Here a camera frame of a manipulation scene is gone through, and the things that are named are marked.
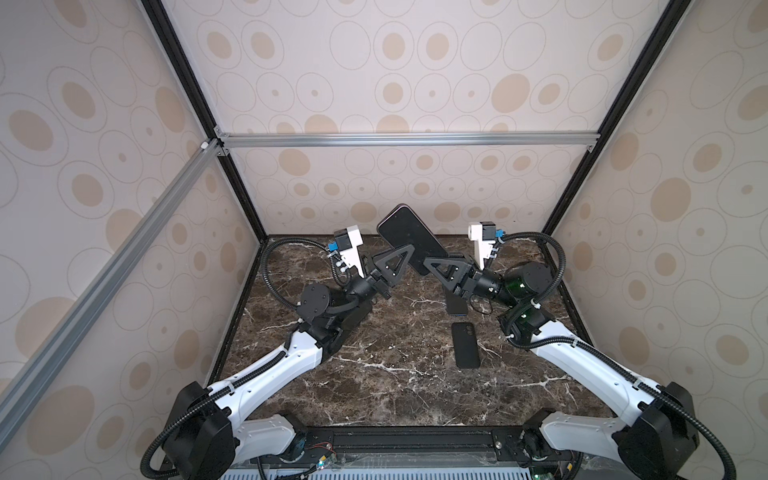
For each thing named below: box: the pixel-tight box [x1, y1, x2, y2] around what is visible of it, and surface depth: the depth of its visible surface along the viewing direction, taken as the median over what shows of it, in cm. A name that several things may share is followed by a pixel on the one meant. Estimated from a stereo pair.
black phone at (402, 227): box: [377, 203, 448, 276], surface depth 55 cm
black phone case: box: [451, 322, 480, 369], surface depth 93 cm
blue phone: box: [446, 290, 468, 317], surface depth 102 cm
